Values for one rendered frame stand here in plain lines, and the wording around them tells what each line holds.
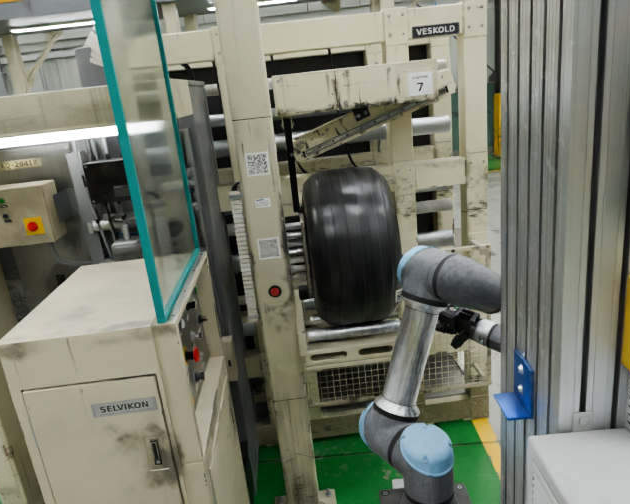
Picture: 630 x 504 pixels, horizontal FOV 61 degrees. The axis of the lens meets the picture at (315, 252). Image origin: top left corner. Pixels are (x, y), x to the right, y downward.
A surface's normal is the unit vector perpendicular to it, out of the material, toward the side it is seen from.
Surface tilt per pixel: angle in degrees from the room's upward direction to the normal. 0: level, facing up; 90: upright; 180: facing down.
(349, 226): 60
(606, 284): 90
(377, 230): 65
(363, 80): 90
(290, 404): 90
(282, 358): 90
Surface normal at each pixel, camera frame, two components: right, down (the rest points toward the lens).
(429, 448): -0.04, -0.91
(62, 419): 0.07, 0.29
